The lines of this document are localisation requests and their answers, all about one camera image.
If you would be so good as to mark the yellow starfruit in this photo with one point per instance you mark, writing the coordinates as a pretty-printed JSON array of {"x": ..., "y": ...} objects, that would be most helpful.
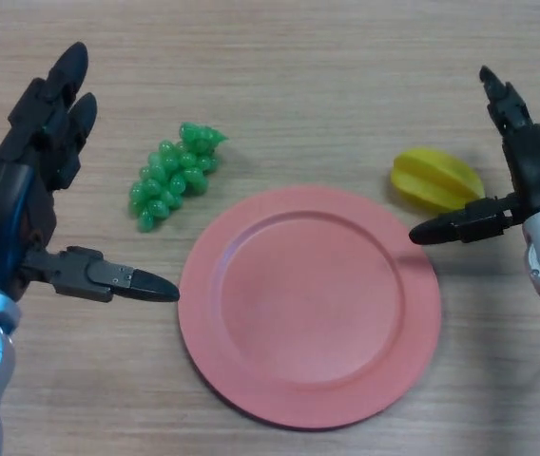
[{"x": 431, "y": 178}]

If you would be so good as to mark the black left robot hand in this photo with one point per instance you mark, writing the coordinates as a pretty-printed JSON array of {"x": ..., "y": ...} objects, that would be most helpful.
[{"x": 8, "y": 209}]

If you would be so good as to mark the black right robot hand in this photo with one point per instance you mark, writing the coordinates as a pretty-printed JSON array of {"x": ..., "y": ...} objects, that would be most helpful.
[{"x": 538, "y": 166}]

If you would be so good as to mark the green grape bunch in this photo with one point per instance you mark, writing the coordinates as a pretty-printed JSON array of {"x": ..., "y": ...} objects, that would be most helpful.
[{"x": 175, "y": 176}]

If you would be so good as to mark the pink round plate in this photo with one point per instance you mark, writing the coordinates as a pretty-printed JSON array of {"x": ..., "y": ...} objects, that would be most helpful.
[{"x": 308, "y": 309}]

